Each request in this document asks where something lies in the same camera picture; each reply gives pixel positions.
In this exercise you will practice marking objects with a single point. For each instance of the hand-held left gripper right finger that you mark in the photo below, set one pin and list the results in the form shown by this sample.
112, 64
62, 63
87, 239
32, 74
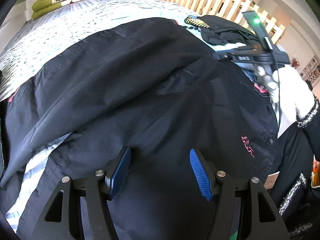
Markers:
201, 175

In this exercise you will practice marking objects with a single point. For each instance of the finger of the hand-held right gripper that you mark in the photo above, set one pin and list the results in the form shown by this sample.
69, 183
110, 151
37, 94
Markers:
221, 55

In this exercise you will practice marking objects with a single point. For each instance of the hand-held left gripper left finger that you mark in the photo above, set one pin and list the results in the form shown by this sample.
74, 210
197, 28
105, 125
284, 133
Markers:
120, 172

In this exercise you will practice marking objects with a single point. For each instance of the black garment with yellow label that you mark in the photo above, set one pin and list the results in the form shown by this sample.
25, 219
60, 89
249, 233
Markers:
225, 30

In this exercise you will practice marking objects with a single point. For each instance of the black garment with pink trim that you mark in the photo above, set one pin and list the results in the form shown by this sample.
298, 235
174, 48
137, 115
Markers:
125, 92

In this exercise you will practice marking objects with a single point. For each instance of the person's right forearm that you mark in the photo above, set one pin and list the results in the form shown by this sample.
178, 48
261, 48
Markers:
312, 130

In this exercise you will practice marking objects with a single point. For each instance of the person's right hand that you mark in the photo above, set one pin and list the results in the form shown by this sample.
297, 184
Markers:
292, 87

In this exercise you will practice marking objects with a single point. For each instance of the light blue jeans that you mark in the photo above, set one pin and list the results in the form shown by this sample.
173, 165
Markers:
247, 73

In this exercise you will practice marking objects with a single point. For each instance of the red hanging decoration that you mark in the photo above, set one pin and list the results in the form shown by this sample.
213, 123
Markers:
296, 63

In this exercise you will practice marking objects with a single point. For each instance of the white lattice shelf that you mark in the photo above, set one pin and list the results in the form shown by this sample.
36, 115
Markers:
311, 70

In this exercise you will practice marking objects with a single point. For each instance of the person's black trimmed clothing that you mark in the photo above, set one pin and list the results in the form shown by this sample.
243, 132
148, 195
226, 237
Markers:
292, 155

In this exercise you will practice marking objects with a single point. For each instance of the blue striped quilt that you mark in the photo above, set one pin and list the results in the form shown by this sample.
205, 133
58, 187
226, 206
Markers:
62, 30

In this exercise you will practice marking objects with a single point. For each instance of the green floral folded quilt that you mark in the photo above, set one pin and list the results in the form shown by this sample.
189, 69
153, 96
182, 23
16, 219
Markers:
55, 5

